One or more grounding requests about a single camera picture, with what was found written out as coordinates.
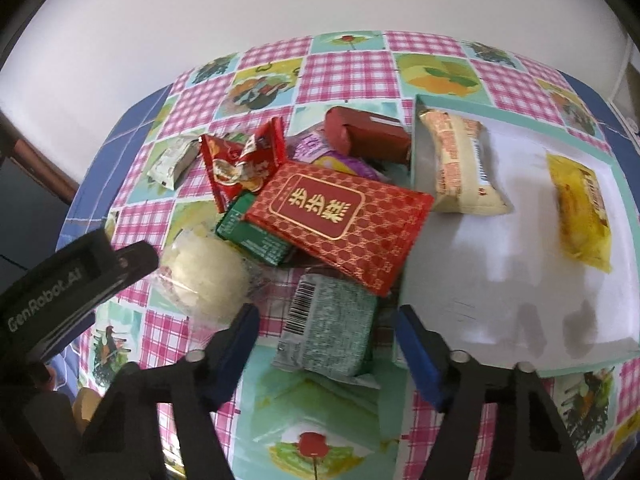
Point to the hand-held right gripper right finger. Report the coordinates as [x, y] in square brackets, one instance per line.
[420, 355]

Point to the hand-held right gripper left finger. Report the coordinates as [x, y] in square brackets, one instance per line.
[240, 340]

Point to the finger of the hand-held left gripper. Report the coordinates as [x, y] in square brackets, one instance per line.
[140, 261]

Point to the clear-wrapped round white pastry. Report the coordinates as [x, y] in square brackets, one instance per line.
[205, 270]

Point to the grey-green speckled packet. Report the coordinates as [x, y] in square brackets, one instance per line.
[335, 325]

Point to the dark green snack packet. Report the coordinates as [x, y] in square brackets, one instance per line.
[250, 242]

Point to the teal tray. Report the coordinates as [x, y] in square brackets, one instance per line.
[500, 270]

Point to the red crinkled snack packet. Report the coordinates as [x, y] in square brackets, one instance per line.
[222, 170]
[267, 150]

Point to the large red gold-patterned packet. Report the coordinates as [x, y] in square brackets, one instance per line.
[350, 240]

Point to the white silver snack packet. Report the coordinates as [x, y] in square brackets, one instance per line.
[172, 162]

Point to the cream snack packet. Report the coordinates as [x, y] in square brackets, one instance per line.
[460, 170]

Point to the purple snack packet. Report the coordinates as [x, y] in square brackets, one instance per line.
[310, 147]

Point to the yellow snack packet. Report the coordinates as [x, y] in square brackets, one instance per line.
[582, 215]

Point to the dark red box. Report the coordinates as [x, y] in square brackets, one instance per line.
[370, 135]

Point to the checkered printed tablecloth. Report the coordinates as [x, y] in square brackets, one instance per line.
[350, 70]

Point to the brown wooden frame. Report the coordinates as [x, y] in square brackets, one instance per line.
[30, 155]

